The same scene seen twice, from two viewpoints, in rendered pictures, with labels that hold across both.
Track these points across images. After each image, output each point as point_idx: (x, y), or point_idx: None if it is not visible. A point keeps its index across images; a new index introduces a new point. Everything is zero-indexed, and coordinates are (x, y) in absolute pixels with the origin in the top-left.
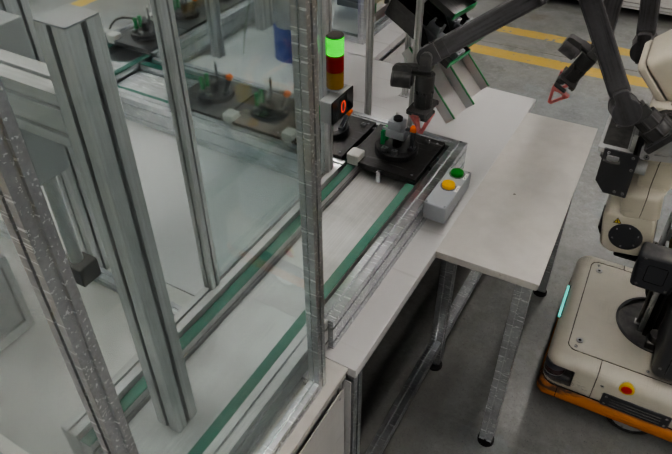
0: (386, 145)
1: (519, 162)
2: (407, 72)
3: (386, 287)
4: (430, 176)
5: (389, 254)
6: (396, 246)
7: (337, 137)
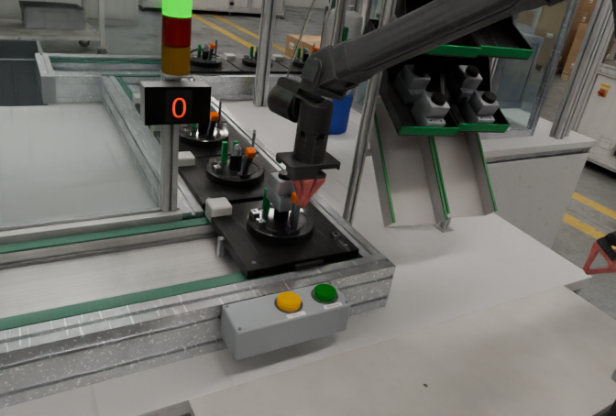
0: (267, 213)
1: (484, 343)
2: (292, 92)
3: (36, 410)
4: (281, 279)
5: (71, 353)
6: (104, 348)
7: (227, 183)
